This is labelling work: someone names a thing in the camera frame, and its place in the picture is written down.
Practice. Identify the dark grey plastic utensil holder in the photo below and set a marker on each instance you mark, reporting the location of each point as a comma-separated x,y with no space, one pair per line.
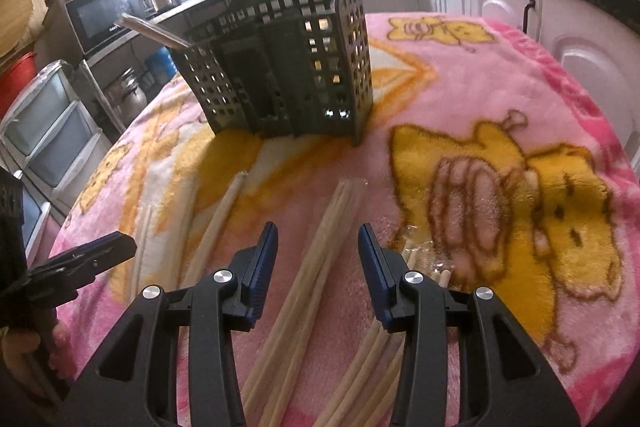
280,57

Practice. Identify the pink printed blanket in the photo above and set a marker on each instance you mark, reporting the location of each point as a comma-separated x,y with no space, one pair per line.
475,72

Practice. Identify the grey plastic drawer unit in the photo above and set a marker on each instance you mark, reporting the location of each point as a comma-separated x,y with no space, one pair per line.
50,127

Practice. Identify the black microwave oven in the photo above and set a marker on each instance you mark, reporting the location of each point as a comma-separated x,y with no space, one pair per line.
100,14

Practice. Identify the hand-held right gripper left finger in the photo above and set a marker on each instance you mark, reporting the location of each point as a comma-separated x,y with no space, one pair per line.
262,257

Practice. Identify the metal pot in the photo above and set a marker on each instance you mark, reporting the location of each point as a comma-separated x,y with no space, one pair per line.
125,92

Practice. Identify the red plastic bucket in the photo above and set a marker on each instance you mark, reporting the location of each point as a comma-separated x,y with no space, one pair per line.
17,82

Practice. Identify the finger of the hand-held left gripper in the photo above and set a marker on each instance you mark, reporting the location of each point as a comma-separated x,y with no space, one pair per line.
90,252

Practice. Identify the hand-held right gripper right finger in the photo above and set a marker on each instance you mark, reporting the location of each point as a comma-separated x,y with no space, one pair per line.
372,267

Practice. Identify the round wooden board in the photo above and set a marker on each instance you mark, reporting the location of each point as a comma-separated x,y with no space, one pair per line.
20,17

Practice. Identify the blue plastic bin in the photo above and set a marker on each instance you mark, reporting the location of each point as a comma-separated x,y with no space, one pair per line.
162,64

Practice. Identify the person's left hand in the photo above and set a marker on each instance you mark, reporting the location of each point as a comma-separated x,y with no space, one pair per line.
17,352

